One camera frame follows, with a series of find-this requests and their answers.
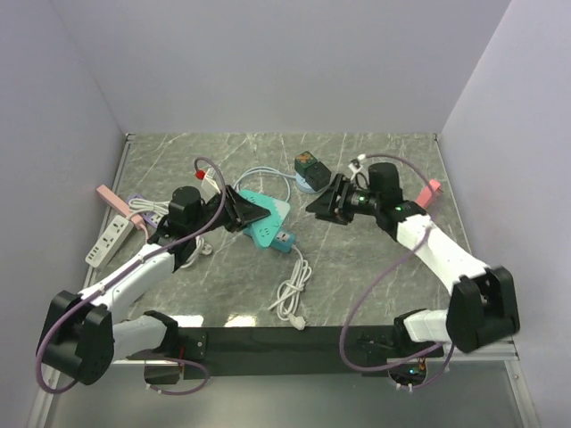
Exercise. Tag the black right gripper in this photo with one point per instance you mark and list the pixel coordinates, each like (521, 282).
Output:
(328, 209)

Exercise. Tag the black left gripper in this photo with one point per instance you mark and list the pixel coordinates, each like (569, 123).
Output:
(240, 211)

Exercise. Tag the teal triangular socket adapter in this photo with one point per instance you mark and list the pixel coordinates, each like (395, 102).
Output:
(264, 231)

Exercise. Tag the light blue round socket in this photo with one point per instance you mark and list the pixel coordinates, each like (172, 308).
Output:
(304, 186)

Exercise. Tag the teal USB power strip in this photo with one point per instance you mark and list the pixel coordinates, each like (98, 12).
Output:
(283, 241)

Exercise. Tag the dark green cube socket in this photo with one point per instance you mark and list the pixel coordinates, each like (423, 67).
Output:
(302, 162)

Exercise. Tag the pink triangular socket adapter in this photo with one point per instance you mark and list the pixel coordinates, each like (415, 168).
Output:
(429, 194)

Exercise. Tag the pink long power strip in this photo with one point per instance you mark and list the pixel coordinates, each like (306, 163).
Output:
(115, 202)

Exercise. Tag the white USB power strip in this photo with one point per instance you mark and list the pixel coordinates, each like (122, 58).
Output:
(109, 242)

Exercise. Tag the black cube socket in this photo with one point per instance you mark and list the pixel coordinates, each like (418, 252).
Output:
(318, 175)

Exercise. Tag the purple USB power strip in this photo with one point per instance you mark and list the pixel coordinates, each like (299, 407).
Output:
(151, 211)

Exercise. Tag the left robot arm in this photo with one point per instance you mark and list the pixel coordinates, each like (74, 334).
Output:
(85, 332)

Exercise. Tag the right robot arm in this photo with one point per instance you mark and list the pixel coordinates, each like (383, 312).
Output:
(483, 304)

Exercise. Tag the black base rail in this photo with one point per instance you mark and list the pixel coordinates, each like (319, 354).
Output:
(230, 351)

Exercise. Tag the aluminium frame rail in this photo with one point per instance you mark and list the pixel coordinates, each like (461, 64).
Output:
(499, 351)

